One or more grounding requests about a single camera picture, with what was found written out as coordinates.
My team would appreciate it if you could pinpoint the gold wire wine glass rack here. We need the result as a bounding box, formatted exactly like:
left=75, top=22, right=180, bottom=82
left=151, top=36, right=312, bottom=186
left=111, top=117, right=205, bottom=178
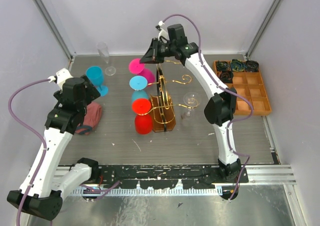
left=149, top=64, right=186, bottom=133

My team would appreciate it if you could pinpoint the left aluminium corner post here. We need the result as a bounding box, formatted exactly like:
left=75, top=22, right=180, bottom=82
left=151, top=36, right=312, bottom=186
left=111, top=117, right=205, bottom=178
left=33, top=0, right=73, bottom=60

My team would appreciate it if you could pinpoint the aluminium corner post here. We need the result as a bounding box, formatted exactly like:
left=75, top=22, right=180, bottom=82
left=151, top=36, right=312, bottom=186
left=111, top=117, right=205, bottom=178
left=244, top=0, right=283, bottom=59
left=33, top=0, right=73, bottom=60

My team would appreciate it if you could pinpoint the clear wine glass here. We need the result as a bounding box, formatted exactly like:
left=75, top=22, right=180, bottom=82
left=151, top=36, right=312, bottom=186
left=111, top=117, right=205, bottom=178
left=181, top=92, right=202, bottom=120
left=96, top=42, right=116, bottom=76

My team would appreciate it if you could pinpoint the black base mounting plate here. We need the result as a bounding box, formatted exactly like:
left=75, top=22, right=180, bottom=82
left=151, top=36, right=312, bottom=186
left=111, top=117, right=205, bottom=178
left=86, top=164, right=238, bottom=189

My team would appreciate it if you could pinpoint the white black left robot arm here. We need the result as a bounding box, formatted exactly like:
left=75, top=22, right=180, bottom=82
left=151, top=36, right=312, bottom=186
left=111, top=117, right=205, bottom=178
left=7, top=75, right=100, bottom=225

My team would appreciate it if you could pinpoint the clear front wine glass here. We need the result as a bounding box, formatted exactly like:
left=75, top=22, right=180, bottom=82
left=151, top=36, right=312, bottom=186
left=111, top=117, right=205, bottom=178
left=181, top=92, right=202, bottom=120

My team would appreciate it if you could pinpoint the right aluminium corner post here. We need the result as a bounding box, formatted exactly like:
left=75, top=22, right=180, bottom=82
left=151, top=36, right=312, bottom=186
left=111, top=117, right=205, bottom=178
left=244, top=0, right=283, bottom=59

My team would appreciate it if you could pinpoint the dark rubber bands pile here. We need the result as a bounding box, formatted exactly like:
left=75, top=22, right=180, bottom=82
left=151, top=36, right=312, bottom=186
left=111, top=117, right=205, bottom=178
left=213, top=59, right=260, bottom=83

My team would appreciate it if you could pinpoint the red wine glass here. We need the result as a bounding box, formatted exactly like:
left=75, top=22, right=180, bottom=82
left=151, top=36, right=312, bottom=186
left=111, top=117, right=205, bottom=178
left=132, top=98, right=153, bottom=135

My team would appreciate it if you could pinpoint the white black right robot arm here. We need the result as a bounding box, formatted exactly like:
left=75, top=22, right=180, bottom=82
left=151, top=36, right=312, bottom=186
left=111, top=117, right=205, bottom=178
left=140, top=24, right=241, bottom=183

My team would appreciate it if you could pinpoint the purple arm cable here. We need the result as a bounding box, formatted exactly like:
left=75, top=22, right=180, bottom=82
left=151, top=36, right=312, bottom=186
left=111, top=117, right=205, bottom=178
left=162, top=13, right=251, bottom=202
left=7, top=78, right=122, bottom=226

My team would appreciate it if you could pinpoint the aluminium front rail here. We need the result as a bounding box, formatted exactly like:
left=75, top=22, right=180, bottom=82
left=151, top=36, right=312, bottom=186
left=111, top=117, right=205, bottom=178
left=49, top=164, right=296, bottom=198

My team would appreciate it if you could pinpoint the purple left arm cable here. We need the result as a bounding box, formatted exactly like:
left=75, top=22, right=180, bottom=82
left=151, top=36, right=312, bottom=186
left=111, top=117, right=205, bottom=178
left=7, top=78, right=122, bottom=226

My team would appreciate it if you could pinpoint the light blue wine glass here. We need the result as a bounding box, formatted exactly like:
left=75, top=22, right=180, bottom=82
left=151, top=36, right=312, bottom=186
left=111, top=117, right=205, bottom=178
left=86, top=66, right=109, bottom=97
left=129, top=75, right=149, bottom=103

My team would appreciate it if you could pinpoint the wooden compartment tray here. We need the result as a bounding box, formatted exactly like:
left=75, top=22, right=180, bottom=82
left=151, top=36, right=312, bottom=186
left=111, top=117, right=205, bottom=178
left=212, top=60, right=272, bottom=116

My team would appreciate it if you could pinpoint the folded red t-shirt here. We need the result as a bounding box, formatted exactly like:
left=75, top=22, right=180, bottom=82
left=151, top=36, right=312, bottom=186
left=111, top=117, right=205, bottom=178
left=76, top=102, right=102, bottom=135

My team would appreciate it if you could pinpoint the pink wine glass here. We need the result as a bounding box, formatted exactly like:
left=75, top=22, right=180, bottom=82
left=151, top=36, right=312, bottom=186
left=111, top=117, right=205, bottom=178
left=128, top=58, right=156, bottom=87

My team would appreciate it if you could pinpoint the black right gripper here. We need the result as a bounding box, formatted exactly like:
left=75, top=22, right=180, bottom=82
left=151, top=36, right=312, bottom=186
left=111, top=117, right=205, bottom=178
left=140, top=38, right=176, bottom=64

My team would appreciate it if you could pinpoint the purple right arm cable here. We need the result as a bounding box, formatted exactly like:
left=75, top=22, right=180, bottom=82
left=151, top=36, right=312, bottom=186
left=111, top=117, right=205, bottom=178
left=162, top=13, right=251, bottom=202

